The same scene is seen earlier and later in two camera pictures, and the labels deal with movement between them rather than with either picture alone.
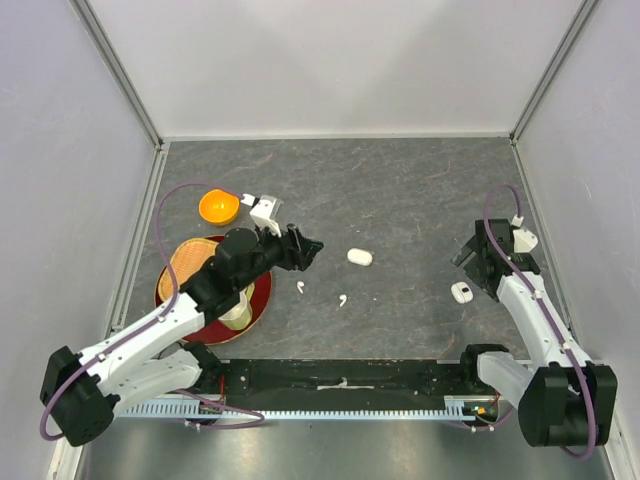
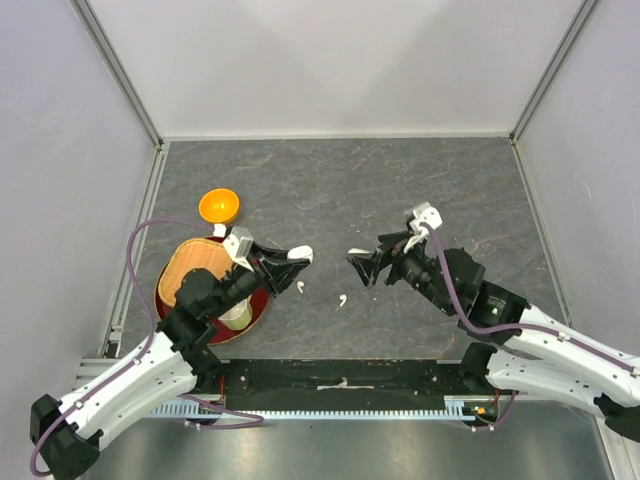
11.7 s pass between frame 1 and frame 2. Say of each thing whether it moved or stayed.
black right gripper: moved
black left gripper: moved
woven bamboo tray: stayed
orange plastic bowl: stayed
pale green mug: stayed
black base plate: stayed
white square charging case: moved
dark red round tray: stayed
